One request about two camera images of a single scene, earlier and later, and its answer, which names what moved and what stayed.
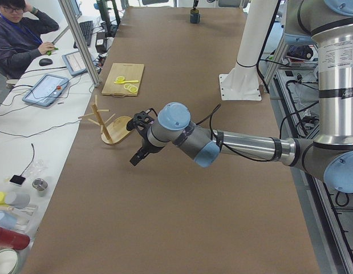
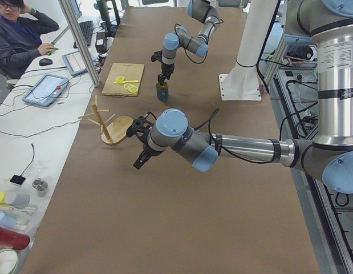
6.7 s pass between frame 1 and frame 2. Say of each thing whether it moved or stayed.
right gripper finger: moved
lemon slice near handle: stayed
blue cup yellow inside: moved
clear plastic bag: stayed
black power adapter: stayed
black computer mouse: stayed
